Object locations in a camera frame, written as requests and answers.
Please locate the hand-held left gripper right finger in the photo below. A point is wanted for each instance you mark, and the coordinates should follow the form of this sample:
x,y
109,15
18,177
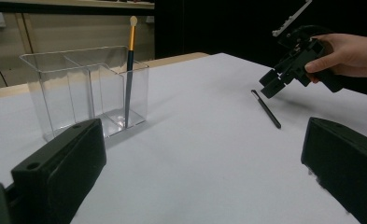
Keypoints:
x,y
346,168

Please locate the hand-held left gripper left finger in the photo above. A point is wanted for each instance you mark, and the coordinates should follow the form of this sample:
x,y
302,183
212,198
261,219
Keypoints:
x,y
63,168

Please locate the thin black pen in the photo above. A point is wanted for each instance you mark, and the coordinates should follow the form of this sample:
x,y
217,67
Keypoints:
x,y
266,109

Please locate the clear acrylic pen holder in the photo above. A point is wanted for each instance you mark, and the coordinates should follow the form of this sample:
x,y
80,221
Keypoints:
x,y
63,93

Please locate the dark makeup brush gold ferrule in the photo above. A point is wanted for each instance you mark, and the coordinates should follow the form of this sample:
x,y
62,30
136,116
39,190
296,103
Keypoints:
x,y
129,77

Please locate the black curtain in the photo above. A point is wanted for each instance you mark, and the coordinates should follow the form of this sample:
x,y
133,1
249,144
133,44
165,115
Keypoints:
x,y
218,25

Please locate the white table cover sheet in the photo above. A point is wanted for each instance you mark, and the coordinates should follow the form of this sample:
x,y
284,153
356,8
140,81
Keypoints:
x,y
203,155

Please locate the wooden office desk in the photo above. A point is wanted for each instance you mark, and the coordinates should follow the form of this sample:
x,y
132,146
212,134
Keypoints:
x,y
78,3

